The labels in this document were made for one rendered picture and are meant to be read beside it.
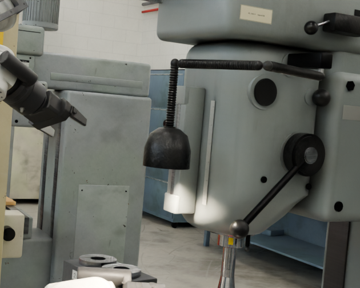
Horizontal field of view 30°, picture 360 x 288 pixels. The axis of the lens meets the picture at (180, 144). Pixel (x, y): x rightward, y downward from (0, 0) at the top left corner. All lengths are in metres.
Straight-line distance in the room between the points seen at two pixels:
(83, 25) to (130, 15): 0.83
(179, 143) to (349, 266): 0.63
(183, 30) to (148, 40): 9.78
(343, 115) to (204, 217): 0.29
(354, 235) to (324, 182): 0.35
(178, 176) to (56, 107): 0.61
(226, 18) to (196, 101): 0.16
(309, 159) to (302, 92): 0.11
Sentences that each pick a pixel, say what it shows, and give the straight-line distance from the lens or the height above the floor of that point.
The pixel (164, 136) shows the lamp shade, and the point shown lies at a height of 1.47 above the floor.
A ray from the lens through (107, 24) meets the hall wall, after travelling 10.91.
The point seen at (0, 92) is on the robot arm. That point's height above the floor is 1.51.
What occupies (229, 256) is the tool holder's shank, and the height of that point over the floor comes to 1.26.
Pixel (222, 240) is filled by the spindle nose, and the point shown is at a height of 1.29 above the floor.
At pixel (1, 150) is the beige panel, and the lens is 2.80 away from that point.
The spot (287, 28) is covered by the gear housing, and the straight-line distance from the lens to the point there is 1.09.
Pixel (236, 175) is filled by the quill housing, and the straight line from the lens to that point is 1.08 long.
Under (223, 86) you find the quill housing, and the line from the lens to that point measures 1.08.
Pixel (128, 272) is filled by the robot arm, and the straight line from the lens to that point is 1.21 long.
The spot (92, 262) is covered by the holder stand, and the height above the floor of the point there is 1.14.
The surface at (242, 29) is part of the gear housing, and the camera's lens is 1.04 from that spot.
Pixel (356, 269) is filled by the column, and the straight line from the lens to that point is 1.50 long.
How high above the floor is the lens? 1.51
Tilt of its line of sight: 3 degrees down
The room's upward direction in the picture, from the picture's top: 5 degrees clockwise
